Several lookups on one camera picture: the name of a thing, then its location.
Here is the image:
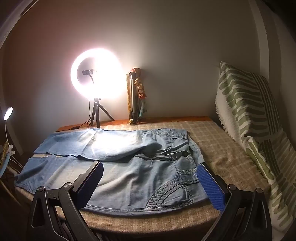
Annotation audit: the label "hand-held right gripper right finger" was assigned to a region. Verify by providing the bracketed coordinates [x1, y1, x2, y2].
[196, 162, 272, 241]

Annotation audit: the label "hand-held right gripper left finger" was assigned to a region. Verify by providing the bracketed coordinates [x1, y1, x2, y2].
[27, 160, 104, 241]

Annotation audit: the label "blue denim pants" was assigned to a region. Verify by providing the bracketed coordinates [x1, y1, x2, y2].
[14, 128, 204, 217]

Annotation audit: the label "beige checked blanket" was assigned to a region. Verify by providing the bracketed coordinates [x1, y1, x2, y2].
[15, 120, 271, 234]

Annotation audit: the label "green striped white pillow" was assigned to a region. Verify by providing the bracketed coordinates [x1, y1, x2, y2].
[215, 61, 284, 144]
[240, 128, 296, 234]

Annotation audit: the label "black tripod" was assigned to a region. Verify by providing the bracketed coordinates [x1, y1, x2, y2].
[87, 97, 115, 129]

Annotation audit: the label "orange bed sheet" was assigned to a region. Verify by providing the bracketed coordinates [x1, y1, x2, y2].
[55, 116, 212, 132]

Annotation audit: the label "folded silver tripod stand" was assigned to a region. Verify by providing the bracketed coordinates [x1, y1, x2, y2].
[129, 72, 139, 123]

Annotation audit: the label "folded stand with cloth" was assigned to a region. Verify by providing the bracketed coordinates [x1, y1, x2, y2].
[126, 67, 148, 124]

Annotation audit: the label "white gooseneck clip lamp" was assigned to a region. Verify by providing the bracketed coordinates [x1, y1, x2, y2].
[3, 107, 15, 160]

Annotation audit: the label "black ring light cable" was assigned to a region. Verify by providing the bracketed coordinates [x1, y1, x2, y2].
[54, 76, 95, 132]

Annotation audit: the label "round ring light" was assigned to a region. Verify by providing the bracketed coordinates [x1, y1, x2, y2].
[70, 48, 123, 99]

